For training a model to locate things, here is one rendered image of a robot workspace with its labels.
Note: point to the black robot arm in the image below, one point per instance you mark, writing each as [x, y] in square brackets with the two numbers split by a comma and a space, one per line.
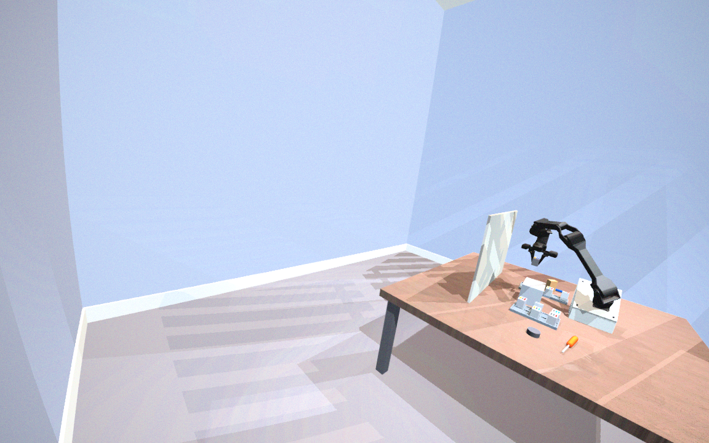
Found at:
[605, 292]

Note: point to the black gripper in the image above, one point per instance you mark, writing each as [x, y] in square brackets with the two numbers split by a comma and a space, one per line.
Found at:
[545, 253]

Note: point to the orange screwdriver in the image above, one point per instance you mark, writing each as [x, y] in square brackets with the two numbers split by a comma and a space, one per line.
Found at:
[570, 343]

